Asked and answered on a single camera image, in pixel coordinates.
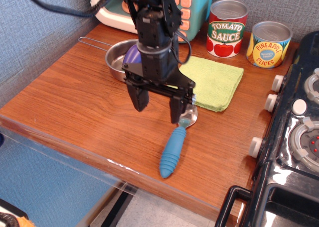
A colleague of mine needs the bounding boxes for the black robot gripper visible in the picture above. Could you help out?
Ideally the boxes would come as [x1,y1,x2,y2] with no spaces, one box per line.
[122,40,195,123]

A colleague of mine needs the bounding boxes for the blue handled metal spoon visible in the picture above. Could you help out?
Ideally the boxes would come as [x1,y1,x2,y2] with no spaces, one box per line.
[159,104,198,178]

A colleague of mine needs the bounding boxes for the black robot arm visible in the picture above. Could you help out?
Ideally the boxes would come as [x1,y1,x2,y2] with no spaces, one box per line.
[92,0,195,123]

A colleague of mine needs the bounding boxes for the purple toy eggplant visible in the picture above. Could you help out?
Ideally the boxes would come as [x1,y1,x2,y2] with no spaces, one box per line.
[123,44,142,63]

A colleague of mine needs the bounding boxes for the green folded cloth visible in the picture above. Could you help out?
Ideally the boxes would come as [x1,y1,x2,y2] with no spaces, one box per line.
[179,56,244,112]

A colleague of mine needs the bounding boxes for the small steel pan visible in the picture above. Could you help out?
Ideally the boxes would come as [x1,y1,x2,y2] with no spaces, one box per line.
[78,36,138,82]

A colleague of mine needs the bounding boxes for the toy microwave teal and cream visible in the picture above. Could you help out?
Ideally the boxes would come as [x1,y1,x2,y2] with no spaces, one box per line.
[90,0,212,47]

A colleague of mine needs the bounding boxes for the tomato sauce can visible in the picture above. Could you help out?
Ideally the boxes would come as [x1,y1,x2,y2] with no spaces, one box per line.
[206,0,248,58]

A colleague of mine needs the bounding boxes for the white stove knob front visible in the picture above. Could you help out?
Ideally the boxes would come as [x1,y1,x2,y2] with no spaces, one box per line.
[249,137,263,158]

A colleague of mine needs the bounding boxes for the white stove knob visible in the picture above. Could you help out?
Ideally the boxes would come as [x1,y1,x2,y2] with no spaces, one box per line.
[264,94,278,113]
[249,137,263,158]
[272,75,285,93]

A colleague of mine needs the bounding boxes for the white stove knob middle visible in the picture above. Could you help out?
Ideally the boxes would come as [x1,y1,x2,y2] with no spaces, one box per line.
[264,94,278,113]

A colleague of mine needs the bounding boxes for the white stove knob rear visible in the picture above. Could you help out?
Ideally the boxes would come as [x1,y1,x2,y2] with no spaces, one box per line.
[272,75,285,93]

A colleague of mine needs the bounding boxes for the pineapple slices can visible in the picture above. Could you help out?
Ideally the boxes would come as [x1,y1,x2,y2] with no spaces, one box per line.
[246,21,293,69]

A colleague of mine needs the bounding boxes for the black toy stove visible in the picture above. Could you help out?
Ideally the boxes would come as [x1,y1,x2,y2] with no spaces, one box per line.
[215,31,319,227]

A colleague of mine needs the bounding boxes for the orange fuzzy object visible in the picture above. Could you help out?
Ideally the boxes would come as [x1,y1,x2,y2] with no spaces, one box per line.
[16,217,35,227]

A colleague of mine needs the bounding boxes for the black braided cable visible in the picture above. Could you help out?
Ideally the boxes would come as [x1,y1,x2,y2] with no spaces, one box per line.
[19,0,114,18]

